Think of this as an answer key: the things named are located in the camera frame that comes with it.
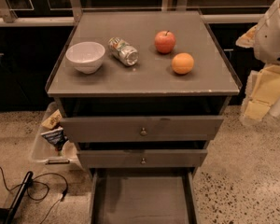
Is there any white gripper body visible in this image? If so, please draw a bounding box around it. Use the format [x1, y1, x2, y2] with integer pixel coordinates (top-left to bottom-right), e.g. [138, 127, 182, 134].
[254, 12, 280, 65]

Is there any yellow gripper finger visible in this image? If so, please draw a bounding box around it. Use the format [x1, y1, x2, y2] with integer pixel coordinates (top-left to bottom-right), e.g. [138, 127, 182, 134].
[235, 25, 257, 49]
[240, 64, 280, 125]

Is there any orange fruit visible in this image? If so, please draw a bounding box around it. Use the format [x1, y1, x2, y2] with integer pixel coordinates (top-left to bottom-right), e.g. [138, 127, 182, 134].
[172, 53, 194, 75]

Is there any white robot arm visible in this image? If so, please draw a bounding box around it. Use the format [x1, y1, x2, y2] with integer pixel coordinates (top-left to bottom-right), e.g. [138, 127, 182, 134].
[236, 0, 280, 125]

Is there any grey top drawer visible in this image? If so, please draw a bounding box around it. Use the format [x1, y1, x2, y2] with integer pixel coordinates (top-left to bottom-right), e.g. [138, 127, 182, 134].
[61, 116, 223, 143]

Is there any grey drawer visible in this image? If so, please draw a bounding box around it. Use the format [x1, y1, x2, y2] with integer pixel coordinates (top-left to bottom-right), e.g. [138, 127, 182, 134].
[77, 149, 207, 168]
[61, 116, 223, 143]
[90, 168, 201, 224]

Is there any grey drawer cabinet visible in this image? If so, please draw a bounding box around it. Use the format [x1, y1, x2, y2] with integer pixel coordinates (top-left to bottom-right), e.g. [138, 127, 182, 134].
[44, 10, 243, 224]

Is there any grey middle drawer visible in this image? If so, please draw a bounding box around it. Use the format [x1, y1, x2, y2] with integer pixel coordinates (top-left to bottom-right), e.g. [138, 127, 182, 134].
[77, 149, 207, 168]

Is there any grey bottom drawer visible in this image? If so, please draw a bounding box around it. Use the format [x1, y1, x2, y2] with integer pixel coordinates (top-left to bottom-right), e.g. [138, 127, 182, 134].
[90, 168, 201, 224]

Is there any red apple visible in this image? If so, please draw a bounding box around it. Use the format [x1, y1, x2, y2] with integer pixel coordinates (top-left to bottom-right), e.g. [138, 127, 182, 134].
[154, 31, 176, 54]

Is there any silver green soda can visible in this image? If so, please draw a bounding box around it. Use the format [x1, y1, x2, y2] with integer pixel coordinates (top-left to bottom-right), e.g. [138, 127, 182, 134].
[108, 37, 139, 66]

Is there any white bowl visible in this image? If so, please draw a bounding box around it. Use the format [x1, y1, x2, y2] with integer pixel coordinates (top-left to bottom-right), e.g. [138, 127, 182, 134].
[65, 42, 105, 74]

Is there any tan snack packet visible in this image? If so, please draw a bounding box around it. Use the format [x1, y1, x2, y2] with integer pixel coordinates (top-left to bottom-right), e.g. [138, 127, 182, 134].
[41, 109, 62, 130]

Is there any dark blue snack bag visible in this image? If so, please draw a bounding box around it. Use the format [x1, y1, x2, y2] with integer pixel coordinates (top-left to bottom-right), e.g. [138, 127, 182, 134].
[41, 127, 67, 151]

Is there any clear plastic bin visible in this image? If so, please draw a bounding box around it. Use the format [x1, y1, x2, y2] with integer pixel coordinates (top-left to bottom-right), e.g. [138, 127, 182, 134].
[29, 102, 82, 172]

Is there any black stand leg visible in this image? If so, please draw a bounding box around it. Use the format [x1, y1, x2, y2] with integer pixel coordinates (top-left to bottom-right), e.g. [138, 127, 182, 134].
[0, 171, 33, 224]

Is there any black cable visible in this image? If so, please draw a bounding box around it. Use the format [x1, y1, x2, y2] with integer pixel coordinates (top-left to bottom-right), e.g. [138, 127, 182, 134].
[0, 164, 69, 224]

